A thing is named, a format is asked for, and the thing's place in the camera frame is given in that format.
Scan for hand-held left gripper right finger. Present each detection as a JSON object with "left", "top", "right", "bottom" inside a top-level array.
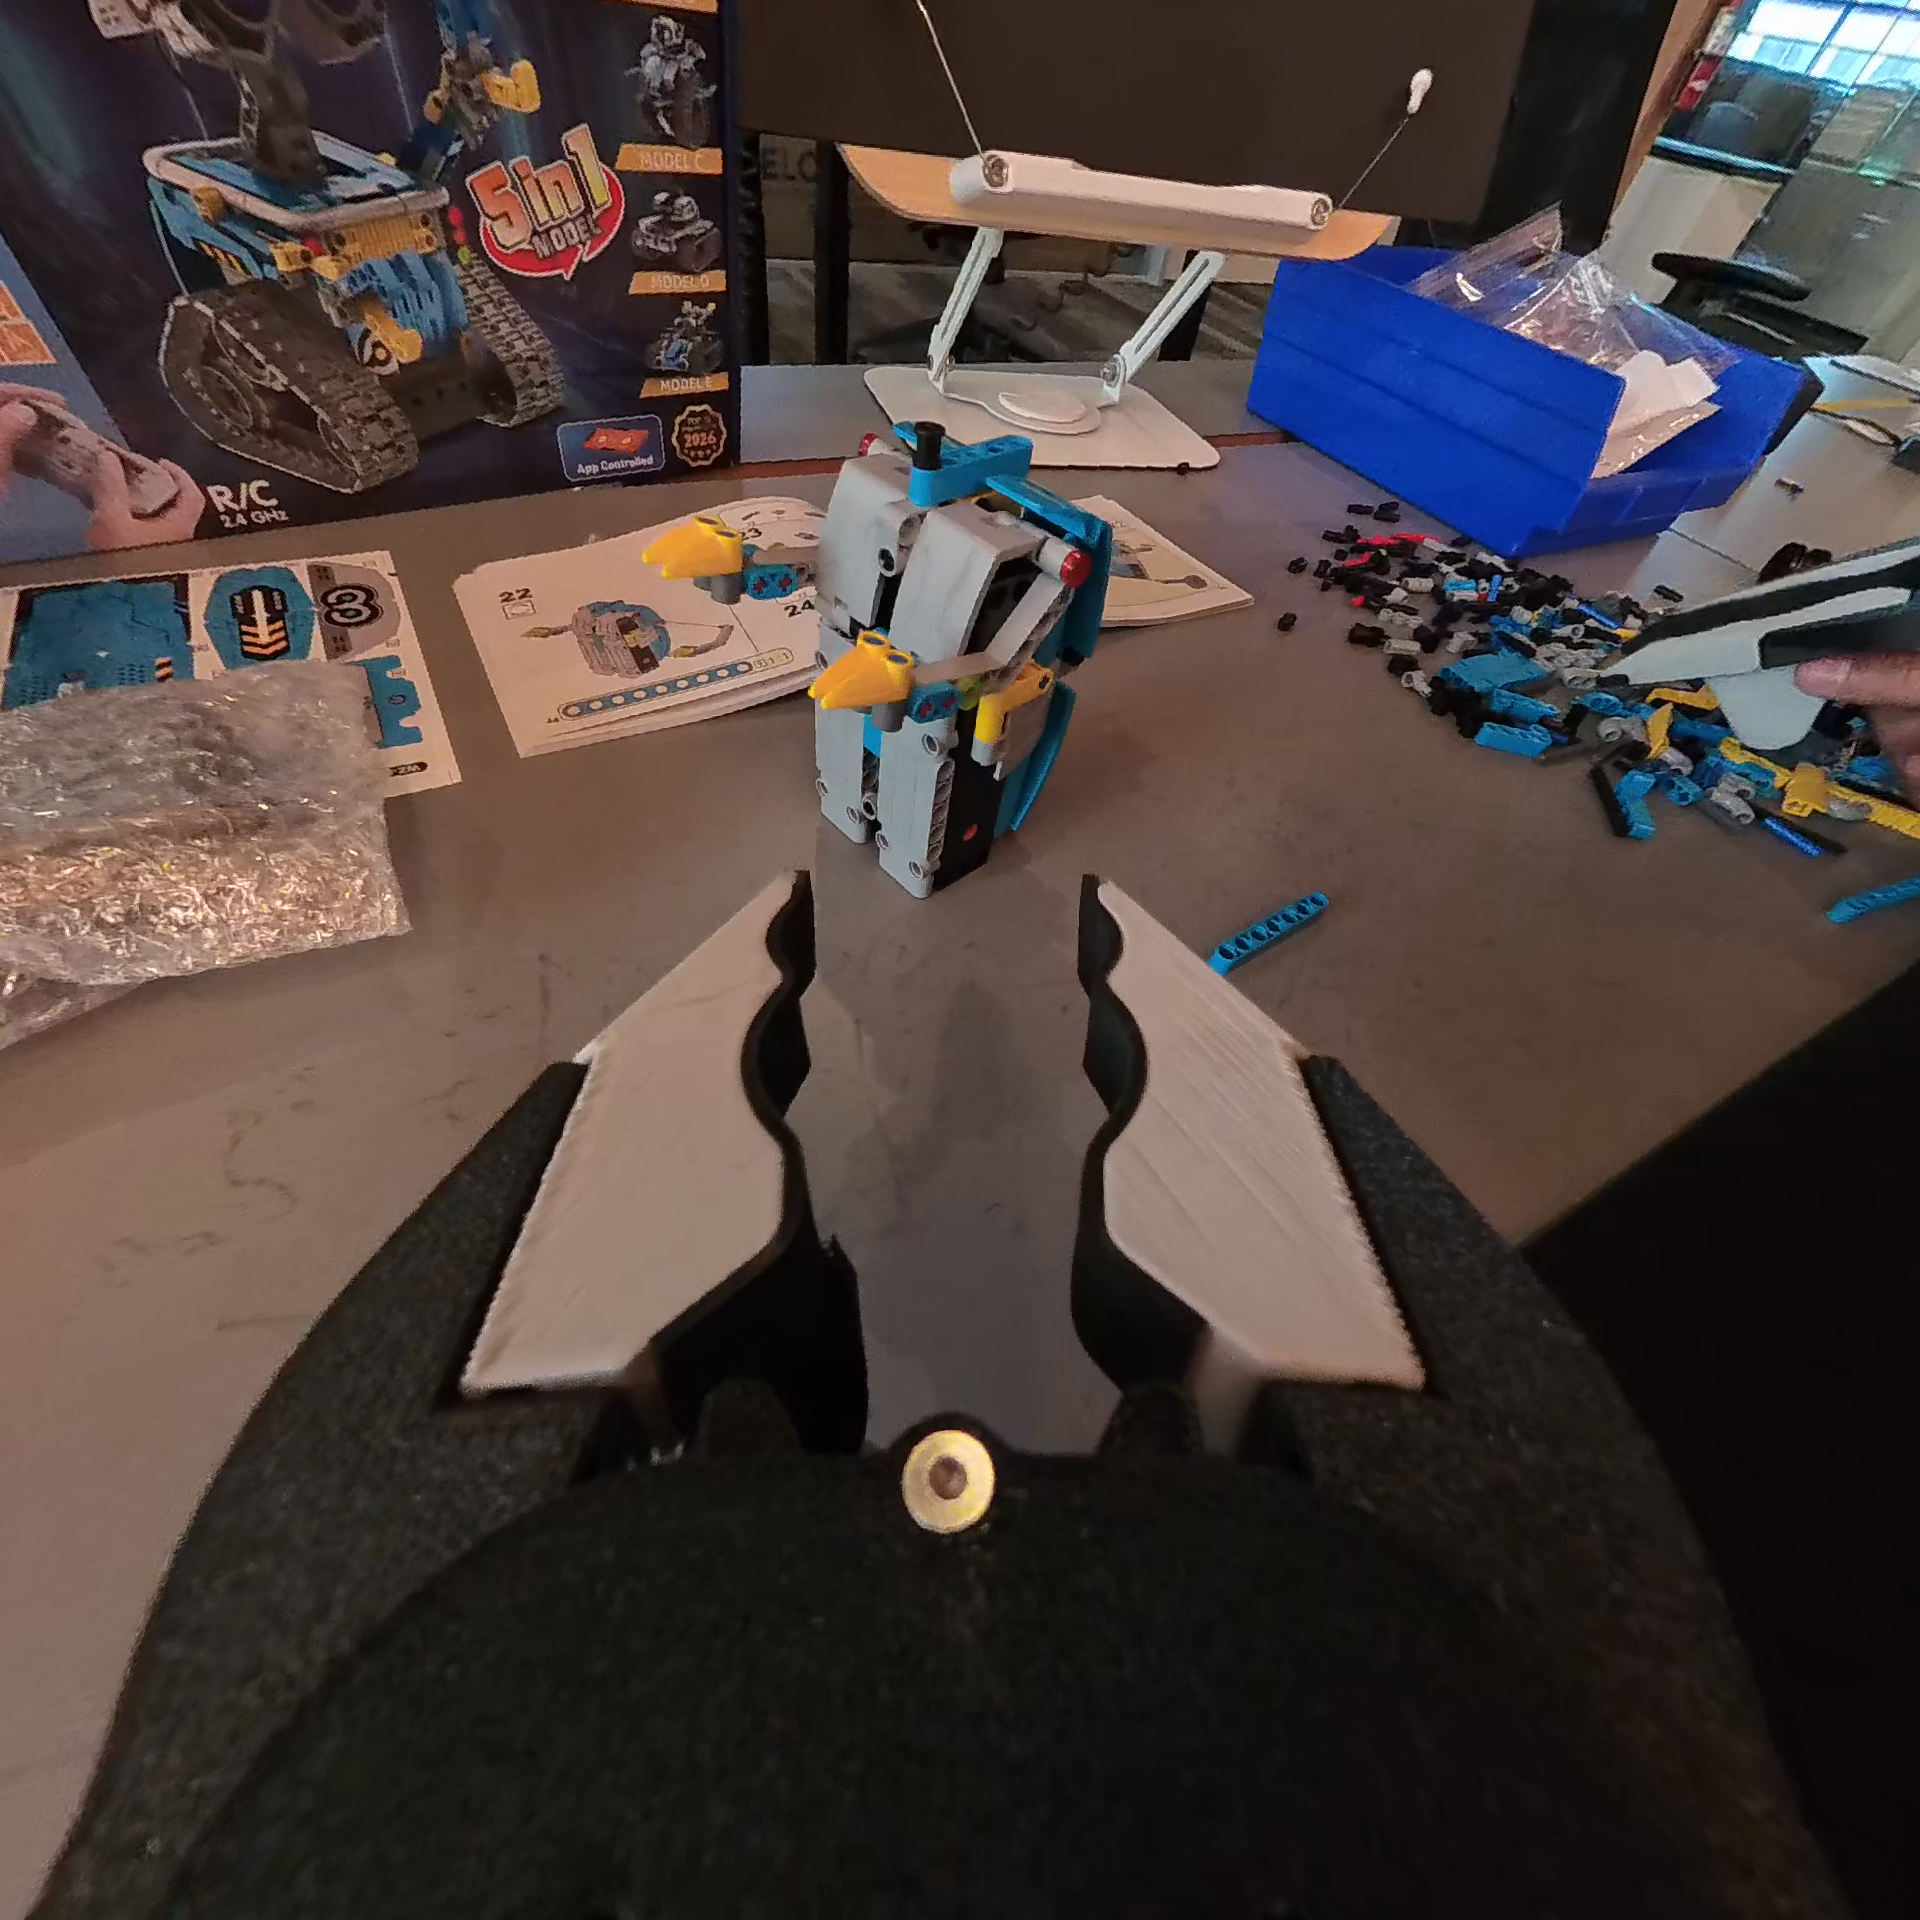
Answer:
[{"left": 1075, "top": 872, "right": 1426, "bottom": 1396}]

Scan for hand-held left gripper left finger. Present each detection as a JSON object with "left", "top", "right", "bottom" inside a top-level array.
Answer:
[{"left": 461, "top": 870, "right": 824, "bottom": 1400}]

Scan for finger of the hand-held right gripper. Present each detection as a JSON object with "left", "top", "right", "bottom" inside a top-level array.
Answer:
[
  {"left": 1605, "top": 597, "right": 1920, "bottom": 694},
  {"left": 1598, "top": 540, "right": 1920, "bottom": 670}
]

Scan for pile of toy brick parts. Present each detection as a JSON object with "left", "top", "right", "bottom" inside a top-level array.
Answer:
[{"left": 1277, "top": 503, "right": 1920, "bottom": 889}]

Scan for toy brick robot model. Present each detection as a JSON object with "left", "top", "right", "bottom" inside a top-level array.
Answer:
[{"left": 642, "top": 421, "right": 1120, "bottom": 902}]

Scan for person's right hand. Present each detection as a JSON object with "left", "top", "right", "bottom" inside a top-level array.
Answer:
[{"left": 1793, "top": 647, "right": 1920, "bottom": 800}]

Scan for black office chair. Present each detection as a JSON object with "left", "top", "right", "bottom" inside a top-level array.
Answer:
[{"left": 1650, "top": 247, "right": 1824, "bottom": 353}]

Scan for clear plastic bags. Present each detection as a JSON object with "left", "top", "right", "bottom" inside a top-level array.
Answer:
[{"left": 1402, "top": 207, "right": 1743, "bottom": 482}]

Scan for blue storage bin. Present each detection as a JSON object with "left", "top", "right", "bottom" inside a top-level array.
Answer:
[{"left": 1246, "top": 240, "right": 1821, "bottom": 560}]

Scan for instruction booklet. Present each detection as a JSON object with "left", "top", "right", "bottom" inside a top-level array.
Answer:
[{"left": 453, "top": 490, "right": 1257, "bottom": 759}]

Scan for black perforated wrist rest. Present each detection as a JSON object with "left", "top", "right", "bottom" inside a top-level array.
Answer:
[{"left": 1517, "top": 959, "right": 1920, "bottom": 1920}]

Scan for bubble wrap bag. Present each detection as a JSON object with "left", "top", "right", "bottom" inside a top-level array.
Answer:
[{"left": 0, "top": 661, "right": 414, "bottom": 1052}]

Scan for sticker sheet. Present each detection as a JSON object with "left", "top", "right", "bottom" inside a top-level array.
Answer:
[{"left": 0, "top": 545, "right": 464, "bottom": 797}]

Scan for white tablet stand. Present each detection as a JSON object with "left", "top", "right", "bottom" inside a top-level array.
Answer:
[{"left": 833, "top": 141, "right": 1402, "bottom": 473}]

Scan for black screen panel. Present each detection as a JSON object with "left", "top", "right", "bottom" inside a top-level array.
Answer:
[{"left": 736, "top": 0, "right": 1683, "bottom": 279}]

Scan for blue toy set box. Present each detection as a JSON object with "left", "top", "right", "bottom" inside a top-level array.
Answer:
[{"left": 0, "top": 0, "right": 745, "bottom": 569}]

